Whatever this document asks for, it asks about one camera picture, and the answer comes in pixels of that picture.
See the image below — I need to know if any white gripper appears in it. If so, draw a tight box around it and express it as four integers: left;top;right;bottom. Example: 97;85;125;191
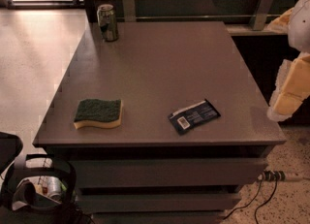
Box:
266;0;310;122

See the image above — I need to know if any green and yellow sponge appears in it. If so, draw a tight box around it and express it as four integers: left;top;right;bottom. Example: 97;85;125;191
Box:
74;99;123;129

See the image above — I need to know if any green metal can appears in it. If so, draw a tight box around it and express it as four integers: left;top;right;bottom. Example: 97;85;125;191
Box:
97;4;119;42

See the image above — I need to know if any silver can in bin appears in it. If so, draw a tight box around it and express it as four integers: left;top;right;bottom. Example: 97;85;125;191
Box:
44;176;62;202

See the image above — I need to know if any dark blue snack packet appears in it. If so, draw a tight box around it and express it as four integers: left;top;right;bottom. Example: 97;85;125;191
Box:
168;99;221;135

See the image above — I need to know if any white power strip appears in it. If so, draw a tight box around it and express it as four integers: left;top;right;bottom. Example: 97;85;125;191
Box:
258;171;303;182

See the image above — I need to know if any grey drawer cabinet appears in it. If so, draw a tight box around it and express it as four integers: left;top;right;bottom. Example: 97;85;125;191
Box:
34;22;285;224

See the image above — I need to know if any black trash bin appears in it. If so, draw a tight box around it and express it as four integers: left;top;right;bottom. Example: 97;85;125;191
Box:
0;154;77;224

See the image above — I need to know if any black chair edge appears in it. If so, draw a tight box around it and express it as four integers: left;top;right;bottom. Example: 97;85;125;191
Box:
0;132;23;174

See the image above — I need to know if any right metal bracket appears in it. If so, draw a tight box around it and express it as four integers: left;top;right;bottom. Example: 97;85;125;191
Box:
249;0;273;31

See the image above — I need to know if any metal bracket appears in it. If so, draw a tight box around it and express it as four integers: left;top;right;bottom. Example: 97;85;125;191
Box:
122;0;137;22
249;0;273;31

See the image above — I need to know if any black cable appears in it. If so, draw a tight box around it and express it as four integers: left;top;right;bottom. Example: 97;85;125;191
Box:
222;178;279;224

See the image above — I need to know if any left metal bracket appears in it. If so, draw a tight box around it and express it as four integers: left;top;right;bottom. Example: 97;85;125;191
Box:
122;0;137;22

